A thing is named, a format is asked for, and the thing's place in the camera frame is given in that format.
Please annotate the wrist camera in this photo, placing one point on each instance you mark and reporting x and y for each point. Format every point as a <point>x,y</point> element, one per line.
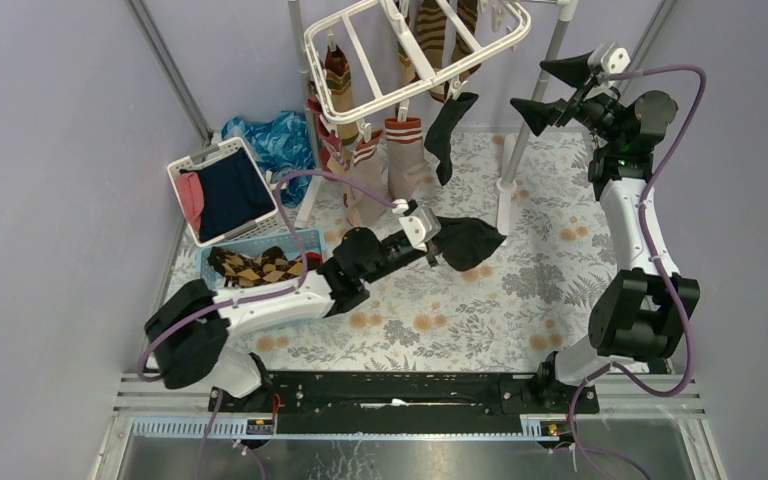
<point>419,223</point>
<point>608,59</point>

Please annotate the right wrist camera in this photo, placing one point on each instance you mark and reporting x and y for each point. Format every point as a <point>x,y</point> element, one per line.
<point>608,59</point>

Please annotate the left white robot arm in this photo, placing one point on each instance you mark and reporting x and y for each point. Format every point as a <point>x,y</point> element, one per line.
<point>192,335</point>

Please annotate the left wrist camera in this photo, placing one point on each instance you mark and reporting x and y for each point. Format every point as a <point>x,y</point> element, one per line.
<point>419,223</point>

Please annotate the blue laundry basket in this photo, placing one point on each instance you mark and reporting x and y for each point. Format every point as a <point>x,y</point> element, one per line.
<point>312,241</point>

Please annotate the white laundry basket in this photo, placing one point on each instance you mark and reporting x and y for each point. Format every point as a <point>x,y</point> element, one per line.
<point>208,156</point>

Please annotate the dark navy cloth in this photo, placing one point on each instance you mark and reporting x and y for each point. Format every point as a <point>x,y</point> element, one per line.
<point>234,194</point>

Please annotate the white sock hanger frame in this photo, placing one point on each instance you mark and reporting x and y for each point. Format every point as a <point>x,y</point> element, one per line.
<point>515,33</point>

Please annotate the black sock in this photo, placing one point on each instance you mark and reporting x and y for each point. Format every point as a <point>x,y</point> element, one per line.
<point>438,139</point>
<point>466,242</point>

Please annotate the pink cloth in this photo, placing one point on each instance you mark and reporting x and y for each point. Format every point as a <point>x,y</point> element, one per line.
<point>191,197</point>

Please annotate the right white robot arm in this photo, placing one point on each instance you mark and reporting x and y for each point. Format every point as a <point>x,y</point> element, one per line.
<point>643,312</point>

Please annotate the red striped sock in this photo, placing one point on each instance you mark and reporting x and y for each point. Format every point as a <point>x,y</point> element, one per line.
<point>353,197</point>
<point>331,149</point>

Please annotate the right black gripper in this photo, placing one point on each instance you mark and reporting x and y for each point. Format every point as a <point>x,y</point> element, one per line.
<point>574,72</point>

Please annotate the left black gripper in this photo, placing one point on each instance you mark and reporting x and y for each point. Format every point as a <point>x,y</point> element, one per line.
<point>432,244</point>

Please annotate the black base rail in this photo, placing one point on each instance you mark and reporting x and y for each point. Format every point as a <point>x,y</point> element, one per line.
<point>389,403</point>

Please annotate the pile of socks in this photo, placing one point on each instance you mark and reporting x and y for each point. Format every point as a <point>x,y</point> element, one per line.
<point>241,271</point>

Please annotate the blue patterned cloth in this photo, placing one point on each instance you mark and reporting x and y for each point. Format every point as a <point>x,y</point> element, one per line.
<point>282,144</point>

